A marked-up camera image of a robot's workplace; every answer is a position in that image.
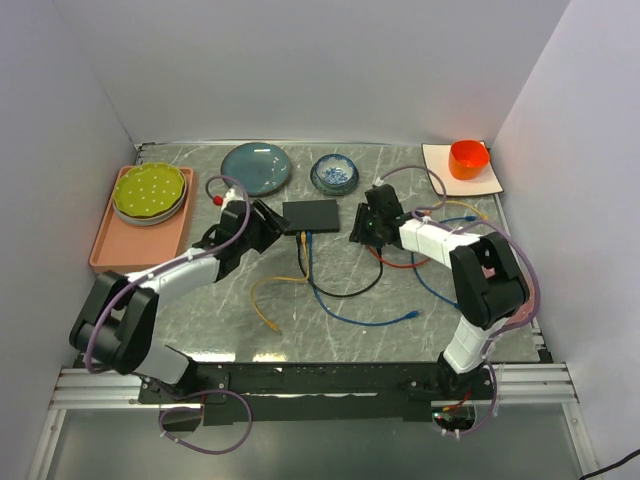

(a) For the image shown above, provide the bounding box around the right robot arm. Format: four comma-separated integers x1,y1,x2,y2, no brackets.
350,185,530,399

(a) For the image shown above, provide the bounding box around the pink rectangular tray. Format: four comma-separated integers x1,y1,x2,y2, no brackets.
88,167,198,273

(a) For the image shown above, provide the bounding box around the dark teal round plate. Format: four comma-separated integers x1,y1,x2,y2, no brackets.
220,142,292,197

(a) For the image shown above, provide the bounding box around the blue patterned saucer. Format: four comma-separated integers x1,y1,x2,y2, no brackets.
310,167,360,197

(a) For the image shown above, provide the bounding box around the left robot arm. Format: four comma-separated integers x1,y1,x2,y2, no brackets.
69,200,289,402

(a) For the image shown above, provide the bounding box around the blue white porcelain bowl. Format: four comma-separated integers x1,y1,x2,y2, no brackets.
311,154,358,189

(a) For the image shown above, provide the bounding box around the black network switch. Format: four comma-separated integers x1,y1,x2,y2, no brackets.
282,200,340,236

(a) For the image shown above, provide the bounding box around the orange plastic cup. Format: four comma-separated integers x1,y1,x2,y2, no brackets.
448,140,490,180

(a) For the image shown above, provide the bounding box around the white square plate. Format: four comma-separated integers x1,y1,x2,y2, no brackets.
422,140,504,197

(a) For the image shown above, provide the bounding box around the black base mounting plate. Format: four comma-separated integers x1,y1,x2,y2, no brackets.
138,362,494,426

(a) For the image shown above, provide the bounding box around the black ethernet cable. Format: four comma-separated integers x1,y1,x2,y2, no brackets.
297,231,385,300

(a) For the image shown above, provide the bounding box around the grey plate under green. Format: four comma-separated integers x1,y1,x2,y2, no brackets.
113,193,186,227

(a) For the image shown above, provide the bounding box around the black power cord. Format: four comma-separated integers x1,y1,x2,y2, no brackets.
579,448,640,480

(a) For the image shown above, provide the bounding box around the pink dotted plate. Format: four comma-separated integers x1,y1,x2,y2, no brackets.
501,280,537,332

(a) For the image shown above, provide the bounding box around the green dotted plate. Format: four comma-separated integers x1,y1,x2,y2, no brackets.
113,163,186,218

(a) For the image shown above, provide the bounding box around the red ethernet cable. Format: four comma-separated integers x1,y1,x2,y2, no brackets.
369,247,432,270

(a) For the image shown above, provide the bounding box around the aluminium frame rail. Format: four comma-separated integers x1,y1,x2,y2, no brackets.
49,364,579,410

